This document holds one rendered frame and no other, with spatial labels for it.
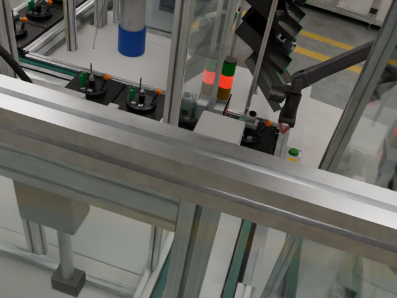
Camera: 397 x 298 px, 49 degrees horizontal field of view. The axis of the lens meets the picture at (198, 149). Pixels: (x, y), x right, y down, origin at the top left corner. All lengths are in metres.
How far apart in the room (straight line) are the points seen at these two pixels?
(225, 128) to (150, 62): 1.98
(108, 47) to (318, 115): 1.25
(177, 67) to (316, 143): 1.40
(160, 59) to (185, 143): 2.31
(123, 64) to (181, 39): 1.64
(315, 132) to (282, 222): 2.02
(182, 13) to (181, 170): 0.62
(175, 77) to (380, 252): 0.71
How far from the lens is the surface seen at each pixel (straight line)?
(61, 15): 2.73
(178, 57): 0.89
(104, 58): 2.54
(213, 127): 0.56
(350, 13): 5.92
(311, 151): 2.14
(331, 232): 0.27
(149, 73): 2.43
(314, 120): 2.35
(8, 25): 1.03
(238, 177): 0.25
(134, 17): 2.46
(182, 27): 0.86
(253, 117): 1.85
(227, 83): 1.56
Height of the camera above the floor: 2.16
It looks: 41 degrees down
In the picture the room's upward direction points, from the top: 11 degrees clockwise
